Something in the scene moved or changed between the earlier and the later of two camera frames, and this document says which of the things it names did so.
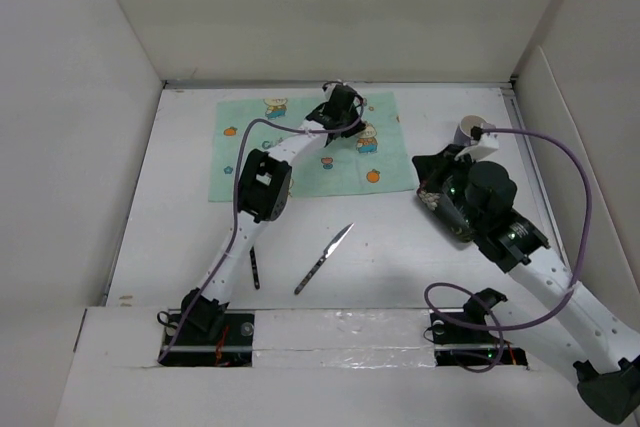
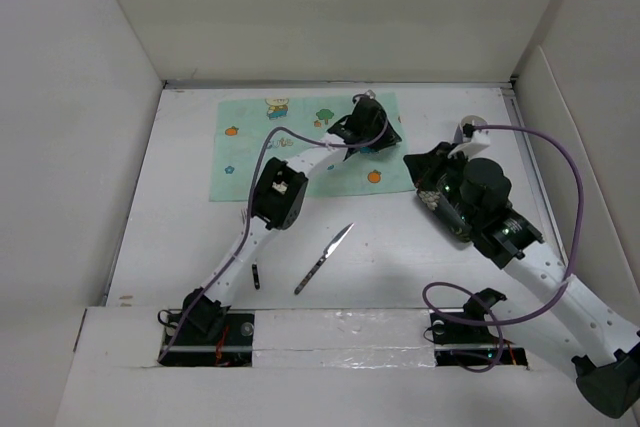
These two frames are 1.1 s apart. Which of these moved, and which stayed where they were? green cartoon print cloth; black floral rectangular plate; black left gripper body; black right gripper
Moved: black left gripper body
Stayed: black floral rectangular plate; black right gripper; green cartoon print cloth
